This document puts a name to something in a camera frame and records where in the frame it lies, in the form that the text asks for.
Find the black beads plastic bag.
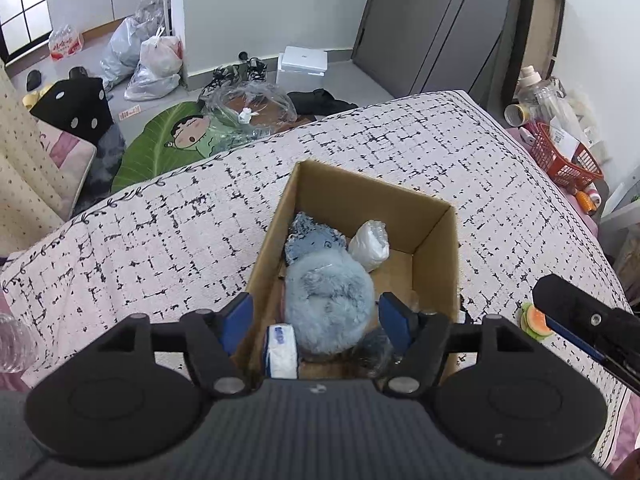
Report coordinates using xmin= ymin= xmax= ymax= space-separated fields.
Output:
xmin=350 ymin=327 xmax=396 ymax=379

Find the blue tissue pack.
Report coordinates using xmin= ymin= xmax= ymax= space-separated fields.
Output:
xmin=264 ymin=323 xmax=298 ymax=379

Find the fluffy blue plush hat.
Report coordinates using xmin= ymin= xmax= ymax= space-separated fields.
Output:
xmin=283 ymin=248 xmax=375 ymax=359

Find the blue grey knitted cloth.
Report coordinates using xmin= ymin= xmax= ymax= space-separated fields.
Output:
xmin=284 ymin=211 xmax=347 ymax=266

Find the pink bed sheet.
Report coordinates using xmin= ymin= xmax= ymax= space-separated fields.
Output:
xmin=0 ymin=127 xmax=640 ymax=470

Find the brown cardboard box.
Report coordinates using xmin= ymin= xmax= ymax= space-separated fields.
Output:
xmin=236 ymin=160 xmax=460 ymax=379

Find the black white patterned blanket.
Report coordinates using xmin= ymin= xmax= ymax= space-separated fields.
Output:
xmin=0 ymin=89 xmax=637 ymax=466

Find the burger shaped squishy toy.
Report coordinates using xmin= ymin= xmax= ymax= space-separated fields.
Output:
xmin=518 ymin=302 xmax=554 ymax=341

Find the orange small bottle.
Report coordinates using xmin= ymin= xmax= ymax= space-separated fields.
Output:
xmin=575 ymin=191 xmax=601 ymax=216

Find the green leaf cartoon mat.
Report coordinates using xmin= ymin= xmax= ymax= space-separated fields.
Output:
xmin=112 ymin=102 xmax=240 ymax=193

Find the red plastic basket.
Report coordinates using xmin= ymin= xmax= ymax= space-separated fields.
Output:
xmin=526 ymin=122 xmax=604 ymax=191

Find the clear plastic bag floor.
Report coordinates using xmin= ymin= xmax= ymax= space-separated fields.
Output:
xmin=200 ymin=80 xmax=298 ymax=143

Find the cream dotted cloth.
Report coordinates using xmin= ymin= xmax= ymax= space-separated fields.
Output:
xmin=0 ymin=73 xmax=96 ymax=258

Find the paper cup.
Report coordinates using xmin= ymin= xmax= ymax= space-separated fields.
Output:
xmin=503 ymin=103 xmax=530 ymax=128

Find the clear plastic bottle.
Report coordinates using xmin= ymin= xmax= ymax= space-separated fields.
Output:
xmin=516 ymin=65 xmax=570 ymax=131

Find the black dotted cushion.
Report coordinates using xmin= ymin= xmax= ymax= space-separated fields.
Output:
xmin=30 ymin=77 xmax=114 ymax=145

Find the white red plastic bag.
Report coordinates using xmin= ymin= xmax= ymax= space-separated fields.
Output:
xmin=124 ymin=35 xmax=183 ymax=102

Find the white box on floor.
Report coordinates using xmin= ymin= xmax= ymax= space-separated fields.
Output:
xmin=276 ymin=46 xmax=329 ymax=93

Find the grey plastic garbage bag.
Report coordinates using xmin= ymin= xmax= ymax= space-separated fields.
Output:
xmin=100 ymin=3 xmax=164 ymax=92

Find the water bottle pack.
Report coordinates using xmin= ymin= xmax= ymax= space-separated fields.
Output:
xmin=48 ymin=25 xmax=84 ymax=61

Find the brown framed board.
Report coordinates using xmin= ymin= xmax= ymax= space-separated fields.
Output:
xmin=501 ymin=0 xmax=565 ymax=105

